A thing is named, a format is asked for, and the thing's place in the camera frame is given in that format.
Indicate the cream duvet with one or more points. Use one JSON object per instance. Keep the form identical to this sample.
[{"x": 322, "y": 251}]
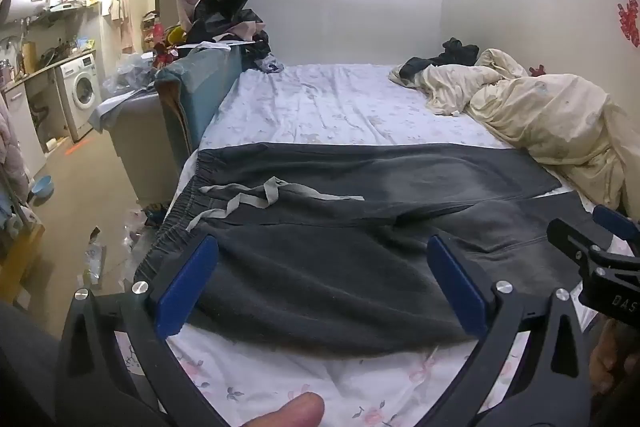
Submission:
[{"x": 550, "y": 117}]

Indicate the teal padded headboard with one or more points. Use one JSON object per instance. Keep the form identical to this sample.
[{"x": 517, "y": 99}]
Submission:
[{"x": 200, "y": 82}]

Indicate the person's left hand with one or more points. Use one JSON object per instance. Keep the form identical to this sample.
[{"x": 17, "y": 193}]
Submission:
[{"x": 290, "y": 409}]

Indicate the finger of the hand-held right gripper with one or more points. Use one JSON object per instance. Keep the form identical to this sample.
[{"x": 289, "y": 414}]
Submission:
[
  {"x": 612, "y": 219},
  {"x": 570, "y": 234}
]

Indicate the black clothes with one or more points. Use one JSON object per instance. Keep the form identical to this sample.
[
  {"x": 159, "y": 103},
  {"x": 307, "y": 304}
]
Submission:
[{"x": 457, "y": 52}]

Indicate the bed with floral sheet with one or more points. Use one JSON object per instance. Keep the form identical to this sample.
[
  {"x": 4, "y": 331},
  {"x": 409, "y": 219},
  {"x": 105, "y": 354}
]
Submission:
[{"x": 340, "y": 107}]

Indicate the yellow wooden furniture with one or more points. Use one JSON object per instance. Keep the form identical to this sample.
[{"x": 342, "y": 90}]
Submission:
[{"x": 17, "y": 257}]

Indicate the pink hanging towel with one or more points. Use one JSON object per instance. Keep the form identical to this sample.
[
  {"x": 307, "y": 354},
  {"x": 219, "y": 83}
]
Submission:
[{"x": 122, "y": 19}]

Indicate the white water heater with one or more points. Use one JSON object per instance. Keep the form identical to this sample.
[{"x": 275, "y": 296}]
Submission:
[{"x": 25, "y": 2}]

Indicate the clear plastic bag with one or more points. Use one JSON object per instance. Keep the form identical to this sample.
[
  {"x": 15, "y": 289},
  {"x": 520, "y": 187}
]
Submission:
[{"x": 127, "y": 74}]

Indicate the person's right hand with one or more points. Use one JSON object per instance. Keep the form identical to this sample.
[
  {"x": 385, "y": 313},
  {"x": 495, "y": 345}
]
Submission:
[{"x": 607, "y": 357}]

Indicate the blue basin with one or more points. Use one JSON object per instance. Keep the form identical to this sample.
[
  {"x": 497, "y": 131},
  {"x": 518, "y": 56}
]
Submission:
[{"x": 42, "y": 187}]

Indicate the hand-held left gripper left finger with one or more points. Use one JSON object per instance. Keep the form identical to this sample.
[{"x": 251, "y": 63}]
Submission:
[{"x": 187, "y": 287}]

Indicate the kitchen counter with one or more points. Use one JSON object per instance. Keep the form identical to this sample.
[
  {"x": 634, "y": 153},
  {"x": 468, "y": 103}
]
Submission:
[{"x": 30, "y": 107}]

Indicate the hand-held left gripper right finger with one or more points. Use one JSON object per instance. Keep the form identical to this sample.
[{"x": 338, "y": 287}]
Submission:
[{"x": 457, "y": 287}]

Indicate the white washing machine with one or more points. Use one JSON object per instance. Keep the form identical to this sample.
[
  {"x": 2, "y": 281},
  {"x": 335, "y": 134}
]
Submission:
[{"x": 82, "y": 89}]

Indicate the dark grey pants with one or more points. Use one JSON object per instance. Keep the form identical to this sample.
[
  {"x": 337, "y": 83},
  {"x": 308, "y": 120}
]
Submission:
[{"x": 325, "y": 282}]

